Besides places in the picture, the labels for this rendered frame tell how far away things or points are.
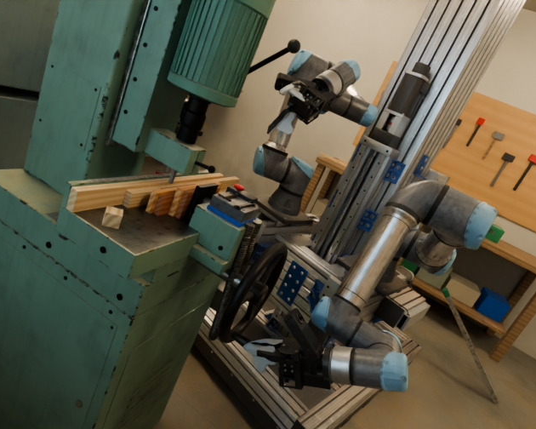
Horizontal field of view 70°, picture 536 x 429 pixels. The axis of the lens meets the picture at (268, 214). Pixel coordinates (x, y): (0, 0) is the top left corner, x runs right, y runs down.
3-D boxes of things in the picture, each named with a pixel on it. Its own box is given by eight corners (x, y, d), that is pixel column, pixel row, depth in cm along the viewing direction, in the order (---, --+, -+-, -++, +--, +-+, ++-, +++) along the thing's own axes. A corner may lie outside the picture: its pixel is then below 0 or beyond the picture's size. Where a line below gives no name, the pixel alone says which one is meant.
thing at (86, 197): (71, 213, 79) (77, 191, 77) (65, 208, 79) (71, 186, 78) (219, 188, 133) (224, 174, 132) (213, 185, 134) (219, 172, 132)
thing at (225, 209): (239, 228, 91) (248, 208, 90) (202, 206, 95) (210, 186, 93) (261, 219, 103) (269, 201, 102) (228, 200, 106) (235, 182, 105)
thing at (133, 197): (128, 208, 91) (132, 193, 89) (121, 204, 91) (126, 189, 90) (235, 188, 141) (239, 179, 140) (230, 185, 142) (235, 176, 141)
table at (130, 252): (162, 307, 73) (172, 282, 71) (53, 230, 81) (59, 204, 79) (277, 241, 128) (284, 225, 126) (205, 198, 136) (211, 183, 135)
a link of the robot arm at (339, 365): (347, 357, 78) (355, 340, 85) (325, 355, 79) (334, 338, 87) (350, 392, 78) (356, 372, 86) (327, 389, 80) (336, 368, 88)
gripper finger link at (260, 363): (239, 372, 89) (276, 377, 85) (237, 347, 88) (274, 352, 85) (245, 365, 92) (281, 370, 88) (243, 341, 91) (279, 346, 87)
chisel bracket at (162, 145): (181, 180, 98) (192, 150, 95) (139, 157, 101) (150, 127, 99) (197, 179, 104) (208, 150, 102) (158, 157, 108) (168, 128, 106)
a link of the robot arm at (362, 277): (408, 157, 99) (305, 318, 88) (449, 176, 96) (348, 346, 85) (401, 177, 110) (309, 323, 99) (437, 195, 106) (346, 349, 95)
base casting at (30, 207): (131, 319, 86) (143, 286, 83) (-30, 200, 101) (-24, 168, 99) (227, 265, 126) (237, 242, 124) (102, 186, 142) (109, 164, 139)
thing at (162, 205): (157, 215, 94) (163, 197, 92) (152, 213, 94) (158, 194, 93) (210, 203, 116) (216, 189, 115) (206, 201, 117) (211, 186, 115)
